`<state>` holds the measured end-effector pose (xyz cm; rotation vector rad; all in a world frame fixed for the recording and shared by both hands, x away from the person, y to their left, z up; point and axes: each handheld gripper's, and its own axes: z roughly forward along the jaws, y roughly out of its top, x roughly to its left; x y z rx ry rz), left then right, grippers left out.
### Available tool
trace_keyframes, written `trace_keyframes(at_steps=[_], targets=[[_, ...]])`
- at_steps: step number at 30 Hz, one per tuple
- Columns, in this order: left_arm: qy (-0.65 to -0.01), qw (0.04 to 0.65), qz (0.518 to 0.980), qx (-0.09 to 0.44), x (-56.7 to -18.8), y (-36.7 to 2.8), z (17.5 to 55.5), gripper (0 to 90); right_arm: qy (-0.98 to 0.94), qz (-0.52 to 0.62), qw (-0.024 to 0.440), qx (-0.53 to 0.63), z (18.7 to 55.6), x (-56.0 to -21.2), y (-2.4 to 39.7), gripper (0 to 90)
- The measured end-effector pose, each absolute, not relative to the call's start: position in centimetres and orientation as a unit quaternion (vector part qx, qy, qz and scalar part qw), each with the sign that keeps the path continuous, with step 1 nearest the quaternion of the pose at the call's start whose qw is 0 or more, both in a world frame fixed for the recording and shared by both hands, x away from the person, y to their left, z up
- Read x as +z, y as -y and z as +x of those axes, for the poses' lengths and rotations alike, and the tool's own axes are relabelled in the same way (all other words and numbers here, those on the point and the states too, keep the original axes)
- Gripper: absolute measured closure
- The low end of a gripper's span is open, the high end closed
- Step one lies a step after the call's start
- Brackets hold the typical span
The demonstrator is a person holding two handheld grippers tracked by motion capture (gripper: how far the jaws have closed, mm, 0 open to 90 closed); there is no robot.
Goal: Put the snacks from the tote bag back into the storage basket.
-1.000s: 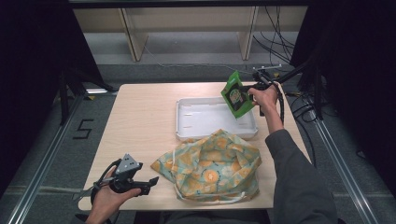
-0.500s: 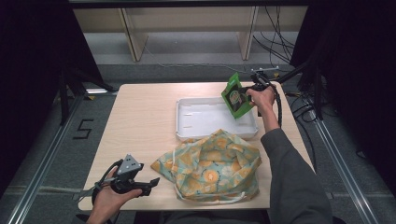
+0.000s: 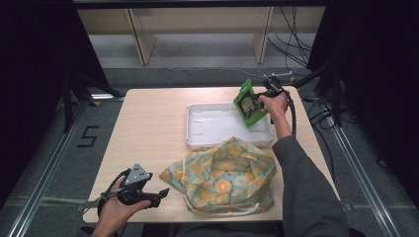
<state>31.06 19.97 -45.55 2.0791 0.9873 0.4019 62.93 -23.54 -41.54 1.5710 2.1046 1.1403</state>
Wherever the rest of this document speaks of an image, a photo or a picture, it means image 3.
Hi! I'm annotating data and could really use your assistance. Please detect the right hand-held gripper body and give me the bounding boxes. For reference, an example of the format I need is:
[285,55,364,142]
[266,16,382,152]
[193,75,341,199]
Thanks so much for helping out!
[261,74,285,99]

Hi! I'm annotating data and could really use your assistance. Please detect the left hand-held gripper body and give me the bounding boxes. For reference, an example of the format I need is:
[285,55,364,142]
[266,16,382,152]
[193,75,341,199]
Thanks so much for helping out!
[117,162,154,206]

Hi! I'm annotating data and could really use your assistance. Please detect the green snack packet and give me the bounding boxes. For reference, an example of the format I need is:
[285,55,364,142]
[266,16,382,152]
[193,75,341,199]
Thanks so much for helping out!
[232,78,269,127]

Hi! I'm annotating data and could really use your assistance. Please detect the white plastic tray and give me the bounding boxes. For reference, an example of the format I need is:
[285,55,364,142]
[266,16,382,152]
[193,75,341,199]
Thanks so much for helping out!
[185,102,275,149]

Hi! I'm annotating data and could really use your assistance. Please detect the lemon print fabric bag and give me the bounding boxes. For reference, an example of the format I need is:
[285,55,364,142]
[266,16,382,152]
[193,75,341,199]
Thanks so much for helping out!
[159,136,279,216]

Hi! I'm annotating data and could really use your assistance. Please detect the person's right hand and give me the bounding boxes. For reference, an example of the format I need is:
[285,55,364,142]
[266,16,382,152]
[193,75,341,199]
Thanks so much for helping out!
[258,92,291,121]

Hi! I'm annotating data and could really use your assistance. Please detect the person's left hand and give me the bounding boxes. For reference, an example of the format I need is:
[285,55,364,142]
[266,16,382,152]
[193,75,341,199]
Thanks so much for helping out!
[92,194,152,237]

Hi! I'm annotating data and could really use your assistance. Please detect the black metal stand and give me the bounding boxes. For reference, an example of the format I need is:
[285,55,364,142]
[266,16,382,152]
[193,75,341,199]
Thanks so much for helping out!
[61,69,124,133]
[292,62,344,128]

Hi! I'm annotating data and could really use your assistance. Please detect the light wooden shelf unit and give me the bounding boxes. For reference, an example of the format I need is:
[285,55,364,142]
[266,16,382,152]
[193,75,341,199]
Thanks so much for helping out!
[77,6,327,66]

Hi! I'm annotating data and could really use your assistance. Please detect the black curtain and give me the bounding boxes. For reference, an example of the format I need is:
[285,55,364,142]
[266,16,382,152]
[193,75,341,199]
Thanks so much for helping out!
[307,0,419,198]
[0,0,112,201]

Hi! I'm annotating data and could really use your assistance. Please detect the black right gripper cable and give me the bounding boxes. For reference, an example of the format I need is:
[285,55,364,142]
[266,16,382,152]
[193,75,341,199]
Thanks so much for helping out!
[281,89,298,138]

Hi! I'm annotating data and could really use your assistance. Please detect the bundle of black hanging cables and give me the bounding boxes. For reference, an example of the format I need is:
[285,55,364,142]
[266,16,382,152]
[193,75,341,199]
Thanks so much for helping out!
[266,6,314,69]

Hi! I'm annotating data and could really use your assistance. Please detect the grey floor cable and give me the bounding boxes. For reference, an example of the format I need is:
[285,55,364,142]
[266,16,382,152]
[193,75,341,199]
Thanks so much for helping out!
[151,48,265,79]

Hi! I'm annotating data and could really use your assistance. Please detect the black floor cables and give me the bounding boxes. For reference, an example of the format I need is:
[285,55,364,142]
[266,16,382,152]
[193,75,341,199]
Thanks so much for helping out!
[301,95,361,186]

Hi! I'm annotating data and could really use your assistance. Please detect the silver metal floor rail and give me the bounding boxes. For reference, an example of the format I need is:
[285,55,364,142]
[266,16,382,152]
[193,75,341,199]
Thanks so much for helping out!
[324,102,403,237]
[6,98,91,237]

